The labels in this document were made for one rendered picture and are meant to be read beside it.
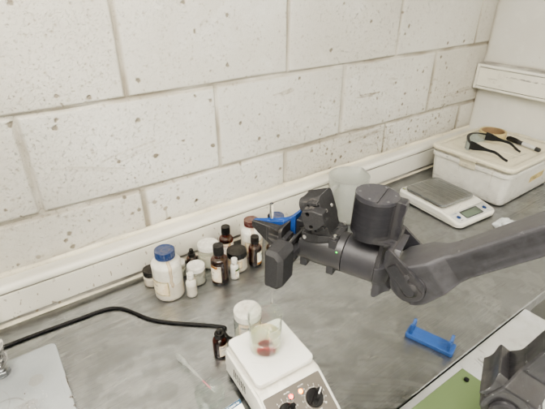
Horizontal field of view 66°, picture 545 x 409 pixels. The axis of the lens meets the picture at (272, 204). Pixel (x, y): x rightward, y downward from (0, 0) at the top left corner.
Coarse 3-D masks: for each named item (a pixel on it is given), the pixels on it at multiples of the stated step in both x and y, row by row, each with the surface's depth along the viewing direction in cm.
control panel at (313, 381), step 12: (300, 384) 73; (312, 384) 74; (324, 384) 74; (276, 396) 71; (288, 396) 71; (300, 396) 72; (324, 396) 73; (276, 408) 70; (300, 408) 71; (312, 408) 71; (324, 408) 72; (336, 408) 72
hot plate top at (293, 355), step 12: (240, 336) 79; (288, 336) 79; (240, 348) 77; (288, 348) 77; (300, 348) 77; (240, 360) 75; (252, 360) 74; (264, 360) 74; (276, 360) 74; (288, 360) 74; (300, 360) 74; (252, 372) 72; (264, 372) 72; (276, 372) 72; (288, 372) 73; (264, 384) 70
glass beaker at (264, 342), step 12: (252, 312) 76; (264, 312) 77; (276, 312) 76; (252, 324) 77; (276, 324) 71; (252, 336) 73; (264, 336) 72; (276, 336) 73; (252, 348) 75; (264, 348) 74; (276, 348) 74
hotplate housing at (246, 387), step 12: (228, 348) 79; (228, 360) 79; (312, 360) 77; (240, 372) 75; (300, 372) 74; (312, 372) 75; (240, 384) 76; (252, 384) 72; (276, 384) 72; (288, 384) 73; (252, 396) 72; (264, 396) 70; (252, 408) 74; (264, 408) 69
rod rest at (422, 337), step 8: (416, 320) 90; (408, 328) 92; (416, 328) 92; (408, 336) 90; (416, 336) 90; (424, 336) 90; (432, 336) 90; (424, 344) 89; (432, 344) 88; (440, 344) 88; (448, 344) 85; (440, 352) 87; (448, 352) 86
